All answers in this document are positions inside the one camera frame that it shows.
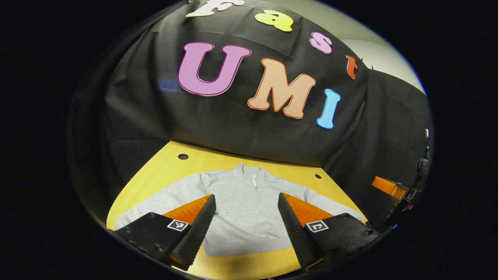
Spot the black backdrop cloth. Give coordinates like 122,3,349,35
68,0,430,234

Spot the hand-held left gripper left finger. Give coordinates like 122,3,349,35
111,194,217,271

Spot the grey zip-neck sweatshirt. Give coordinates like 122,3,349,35
114,163,366,257

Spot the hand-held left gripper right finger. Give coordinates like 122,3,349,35
278,192,381,273

